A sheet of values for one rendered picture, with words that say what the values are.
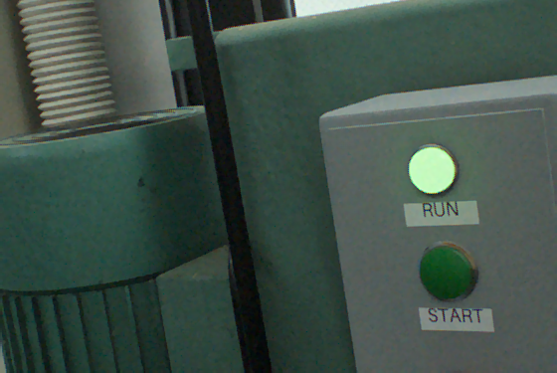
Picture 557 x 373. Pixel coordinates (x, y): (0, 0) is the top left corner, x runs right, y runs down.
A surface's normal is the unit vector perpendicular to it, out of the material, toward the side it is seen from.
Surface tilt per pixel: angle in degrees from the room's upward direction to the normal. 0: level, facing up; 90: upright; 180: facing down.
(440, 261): 87
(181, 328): 90
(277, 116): 90
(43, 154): 63
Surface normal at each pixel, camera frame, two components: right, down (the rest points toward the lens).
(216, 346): -0.51, 0.20
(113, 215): 0.17, 0.11
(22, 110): 0.90, -0.08
